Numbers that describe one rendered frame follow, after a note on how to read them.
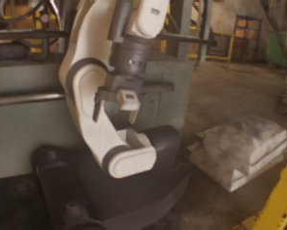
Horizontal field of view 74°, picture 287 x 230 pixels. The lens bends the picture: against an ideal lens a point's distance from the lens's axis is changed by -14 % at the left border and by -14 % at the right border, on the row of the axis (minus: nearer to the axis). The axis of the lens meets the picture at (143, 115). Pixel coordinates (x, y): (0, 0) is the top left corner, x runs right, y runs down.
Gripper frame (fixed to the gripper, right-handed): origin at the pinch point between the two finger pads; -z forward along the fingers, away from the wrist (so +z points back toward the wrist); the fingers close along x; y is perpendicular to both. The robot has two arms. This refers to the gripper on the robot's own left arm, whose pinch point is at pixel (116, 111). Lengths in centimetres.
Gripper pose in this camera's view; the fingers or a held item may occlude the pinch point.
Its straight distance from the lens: 56.0
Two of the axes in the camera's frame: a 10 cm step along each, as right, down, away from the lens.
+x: -8.1, -0.5, -5.8
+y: 5.2, 3.7, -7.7
